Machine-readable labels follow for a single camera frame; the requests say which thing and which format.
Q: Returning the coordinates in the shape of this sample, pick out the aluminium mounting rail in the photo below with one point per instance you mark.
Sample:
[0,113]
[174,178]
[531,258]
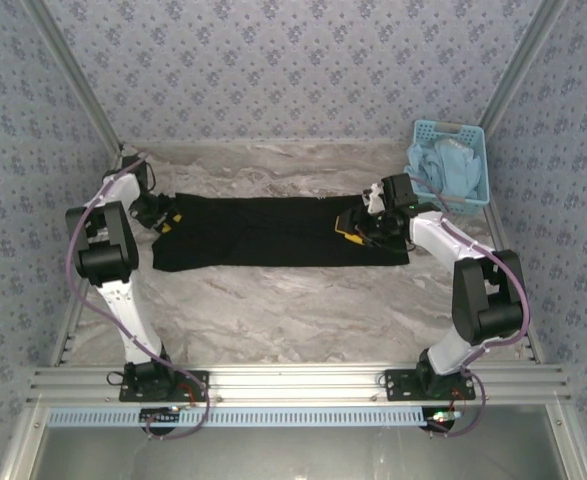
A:
[298,382]

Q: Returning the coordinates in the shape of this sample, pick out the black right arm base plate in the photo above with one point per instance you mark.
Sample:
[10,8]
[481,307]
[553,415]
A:
[400,385]

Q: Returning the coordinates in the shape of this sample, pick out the black t-shirt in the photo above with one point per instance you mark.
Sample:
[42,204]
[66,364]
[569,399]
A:
[273,230]

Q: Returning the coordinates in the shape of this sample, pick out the light blue plastic basket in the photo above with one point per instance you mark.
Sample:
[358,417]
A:
[468,135]

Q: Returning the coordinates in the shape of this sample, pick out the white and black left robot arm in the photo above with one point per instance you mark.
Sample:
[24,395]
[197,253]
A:
[123,305]

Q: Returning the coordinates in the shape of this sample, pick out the light blue t-shirt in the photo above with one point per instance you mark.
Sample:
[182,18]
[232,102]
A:
[448,165]

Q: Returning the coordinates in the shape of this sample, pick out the aluminium frame post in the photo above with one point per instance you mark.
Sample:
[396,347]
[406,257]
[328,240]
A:
[523,65]
[73,70]

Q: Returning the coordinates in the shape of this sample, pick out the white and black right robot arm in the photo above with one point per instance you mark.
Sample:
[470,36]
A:
[493,300]

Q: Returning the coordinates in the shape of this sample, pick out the grey metal panel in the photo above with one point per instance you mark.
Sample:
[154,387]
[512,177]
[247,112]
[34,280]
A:
[293,455]

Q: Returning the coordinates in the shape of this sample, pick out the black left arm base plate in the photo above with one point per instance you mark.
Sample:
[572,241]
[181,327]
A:
[198,386]

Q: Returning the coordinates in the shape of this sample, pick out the black right controller board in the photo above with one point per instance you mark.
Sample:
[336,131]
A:
[440,417]

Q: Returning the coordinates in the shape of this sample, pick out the black left controller board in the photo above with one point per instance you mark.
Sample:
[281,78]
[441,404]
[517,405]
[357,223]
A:
[160,416]

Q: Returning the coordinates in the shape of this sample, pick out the black controller board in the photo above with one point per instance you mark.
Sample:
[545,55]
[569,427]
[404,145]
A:
[160,416]
[440,417]

